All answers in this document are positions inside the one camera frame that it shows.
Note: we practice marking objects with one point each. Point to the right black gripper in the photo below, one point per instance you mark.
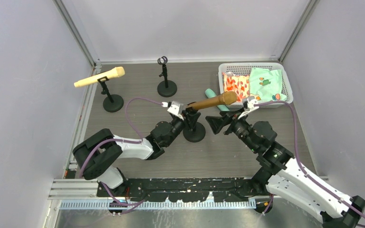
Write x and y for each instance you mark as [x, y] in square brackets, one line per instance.
[229, 122]

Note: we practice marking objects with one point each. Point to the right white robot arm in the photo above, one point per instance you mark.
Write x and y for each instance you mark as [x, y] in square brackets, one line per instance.
[283, 175]

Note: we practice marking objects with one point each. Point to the green patterned cloth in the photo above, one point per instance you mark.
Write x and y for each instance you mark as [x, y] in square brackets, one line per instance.
[266, 85]

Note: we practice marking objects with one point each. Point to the gold microphone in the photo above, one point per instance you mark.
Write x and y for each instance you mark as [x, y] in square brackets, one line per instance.
[226, 98]

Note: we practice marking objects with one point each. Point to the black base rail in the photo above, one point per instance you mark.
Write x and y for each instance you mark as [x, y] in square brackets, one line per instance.
[234, 189]

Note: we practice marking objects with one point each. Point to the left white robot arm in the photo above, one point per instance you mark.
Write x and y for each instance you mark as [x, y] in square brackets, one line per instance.
[95, 155]

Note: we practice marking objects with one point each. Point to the orange patterned cloth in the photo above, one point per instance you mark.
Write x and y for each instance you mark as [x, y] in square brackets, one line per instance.
[240, 84]

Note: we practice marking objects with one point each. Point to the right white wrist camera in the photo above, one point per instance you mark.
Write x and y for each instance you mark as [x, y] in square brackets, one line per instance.
[249, 105]

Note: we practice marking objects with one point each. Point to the black mic stand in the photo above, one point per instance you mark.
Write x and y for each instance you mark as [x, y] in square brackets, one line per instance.
[195, 136]
[166, 88]
[112, 103]

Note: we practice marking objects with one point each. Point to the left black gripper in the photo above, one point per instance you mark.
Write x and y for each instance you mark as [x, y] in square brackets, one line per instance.
[184, 116]

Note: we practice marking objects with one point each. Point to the white plastic basket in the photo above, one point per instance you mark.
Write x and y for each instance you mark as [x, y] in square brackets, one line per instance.
[244, 68]

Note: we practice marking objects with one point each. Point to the beige microphone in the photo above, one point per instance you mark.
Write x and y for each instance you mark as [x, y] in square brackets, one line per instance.
[116, 72]

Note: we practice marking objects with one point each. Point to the mint green microphone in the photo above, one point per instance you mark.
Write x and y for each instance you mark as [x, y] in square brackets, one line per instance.
[209, 93]

